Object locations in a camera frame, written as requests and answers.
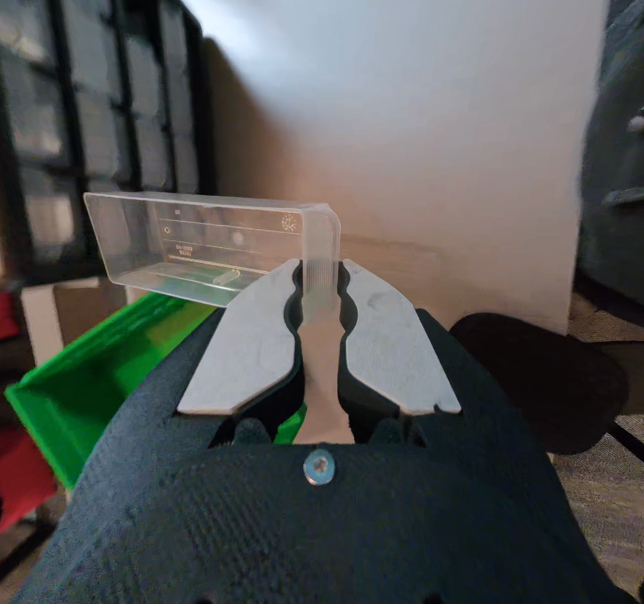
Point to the dark grey fabric item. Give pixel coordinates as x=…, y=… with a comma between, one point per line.
x=619, y=186

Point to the green plastic bin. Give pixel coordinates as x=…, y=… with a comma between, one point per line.
x=75, y=388

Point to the black round chair seat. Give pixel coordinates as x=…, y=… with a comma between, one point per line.
x=543, y=377

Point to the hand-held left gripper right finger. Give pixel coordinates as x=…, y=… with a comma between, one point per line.
x=397, y=352

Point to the clear plastic drawer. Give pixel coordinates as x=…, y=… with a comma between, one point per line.
x=201, y=242

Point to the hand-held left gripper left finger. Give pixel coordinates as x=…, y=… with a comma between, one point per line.
x=241, y=352

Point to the set of clear cabinet drawers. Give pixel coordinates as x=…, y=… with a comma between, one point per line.
x=90, y=126

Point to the red fabric item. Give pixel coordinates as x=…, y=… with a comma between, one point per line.
x=7, y=317
x=20, y=478

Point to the white cardboard box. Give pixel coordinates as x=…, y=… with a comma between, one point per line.
x=38, y=312

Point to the black drawer cabinet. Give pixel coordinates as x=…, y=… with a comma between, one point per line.
x=204, y=136

